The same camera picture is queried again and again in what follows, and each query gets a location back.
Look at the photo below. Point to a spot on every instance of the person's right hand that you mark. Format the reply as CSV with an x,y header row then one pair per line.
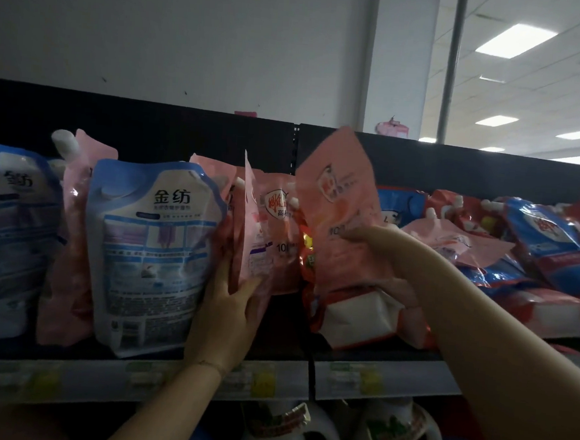
x,y
411,260

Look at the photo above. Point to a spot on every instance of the ceiling light panel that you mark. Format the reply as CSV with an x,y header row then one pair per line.
x,y
579,135
515,40
427,139
496,121
492,149

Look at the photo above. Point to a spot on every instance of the pink bagged item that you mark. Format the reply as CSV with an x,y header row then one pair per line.
x,y
393,129

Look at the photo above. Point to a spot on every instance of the dark metal shelf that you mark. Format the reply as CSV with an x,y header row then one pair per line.
x,y
177,130

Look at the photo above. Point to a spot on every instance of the person's left hand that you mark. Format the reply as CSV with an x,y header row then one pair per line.
x,y
228,322

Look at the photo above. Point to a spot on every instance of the person's left forearm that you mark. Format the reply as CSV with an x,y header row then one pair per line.
x,y
167,417

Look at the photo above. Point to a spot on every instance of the grey vertical pole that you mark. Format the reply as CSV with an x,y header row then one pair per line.
x,y
452,65

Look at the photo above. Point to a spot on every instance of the blue pouch showing back side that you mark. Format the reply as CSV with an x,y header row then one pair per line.
x,y
153,267

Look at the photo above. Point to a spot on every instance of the orange OMO detergent pouches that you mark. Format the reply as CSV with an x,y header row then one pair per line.
x,y
357,321

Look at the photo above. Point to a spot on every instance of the group of Chaoneng floral pouches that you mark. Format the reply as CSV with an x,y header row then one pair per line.
x,y
541,245

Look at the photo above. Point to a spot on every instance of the person's right forearm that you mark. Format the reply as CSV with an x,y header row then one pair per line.
x,y
507,366

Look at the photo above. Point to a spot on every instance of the pile of softener pouches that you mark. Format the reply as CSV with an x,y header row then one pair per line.
x,y
10,257

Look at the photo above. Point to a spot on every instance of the pink sticky note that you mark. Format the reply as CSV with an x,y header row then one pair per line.
x,y
245,114

